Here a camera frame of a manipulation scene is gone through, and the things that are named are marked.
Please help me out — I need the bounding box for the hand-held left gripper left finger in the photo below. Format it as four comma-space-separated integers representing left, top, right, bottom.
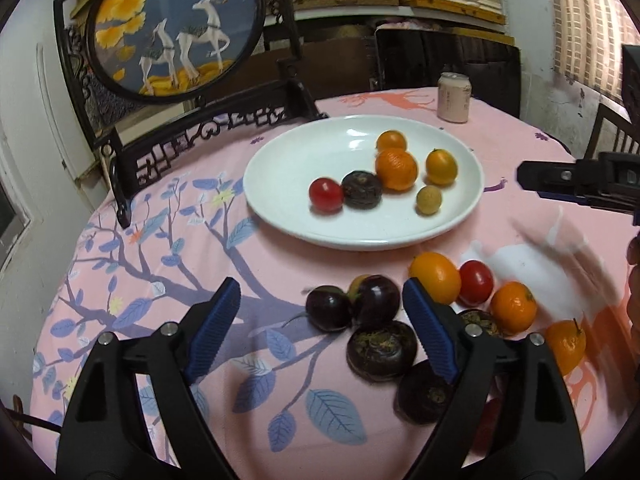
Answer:
56, 277, 242, 480

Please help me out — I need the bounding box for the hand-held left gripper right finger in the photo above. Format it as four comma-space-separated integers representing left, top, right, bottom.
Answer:
400, 277, 586, 480

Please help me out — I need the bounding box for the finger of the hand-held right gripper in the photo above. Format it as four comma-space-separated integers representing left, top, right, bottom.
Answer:
516, 160, 582, 193
537, 190, 636, 216

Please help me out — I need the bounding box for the dark water chestnut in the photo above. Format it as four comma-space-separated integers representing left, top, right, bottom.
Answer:
346, 320, 419, 382
341, 170, 384, 210
457, 309, 506, 338
394, 359, 455, 426

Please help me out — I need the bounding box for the yellow-orange kumquat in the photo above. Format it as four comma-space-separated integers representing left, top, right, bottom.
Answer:
425, 148, 460, 186
409, 252, 462, 306

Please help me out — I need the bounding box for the dark purple round fruit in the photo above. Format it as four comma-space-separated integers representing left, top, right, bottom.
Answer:
305, 285, 353, 333
348, 274, 402, 330

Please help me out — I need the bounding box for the red cherry tomato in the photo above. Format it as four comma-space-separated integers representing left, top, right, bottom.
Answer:
457, 260, 495, 307
308, 177, 345, 213

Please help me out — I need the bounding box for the orange mandarin with stem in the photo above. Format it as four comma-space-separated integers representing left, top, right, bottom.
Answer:
544, 318, 587, 377

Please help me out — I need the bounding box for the white plate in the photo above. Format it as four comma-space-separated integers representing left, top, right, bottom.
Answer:
243, 114, 486, 252

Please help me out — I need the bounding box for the person's right hand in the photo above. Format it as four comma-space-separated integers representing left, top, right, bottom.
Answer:
626, 236, 640, 313

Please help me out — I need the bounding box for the dark slatted chair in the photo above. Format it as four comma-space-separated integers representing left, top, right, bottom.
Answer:
584, 102, 640, 161

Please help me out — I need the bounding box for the pink floral tablecloth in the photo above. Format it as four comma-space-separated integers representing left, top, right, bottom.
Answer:
30, 86, 640, 480

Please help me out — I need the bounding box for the pink drink can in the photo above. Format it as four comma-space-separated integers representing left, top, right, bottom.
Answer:
437, 72, 472, 124

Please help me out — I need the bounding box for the tan longan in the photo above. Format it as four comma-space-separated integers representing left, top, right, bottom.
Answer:
416, 185, 443, 216

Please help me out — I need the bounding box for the dark wooden chair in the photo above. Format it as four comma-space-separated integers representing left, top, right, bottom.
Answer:
374, 26, 522, 120

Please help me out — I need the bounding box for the checkered curtain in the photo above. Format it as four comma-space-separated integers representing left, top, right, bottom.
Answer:
549, 0, 640, 98

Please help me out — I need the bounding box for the small orange kumquat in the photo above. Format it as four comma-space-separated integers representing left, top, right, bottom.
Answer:
376, 130, 407, 153

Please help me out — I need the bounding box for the round deer painting screen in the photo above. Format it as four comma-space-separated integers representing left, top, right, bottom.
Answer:
52, 0, 331, 229

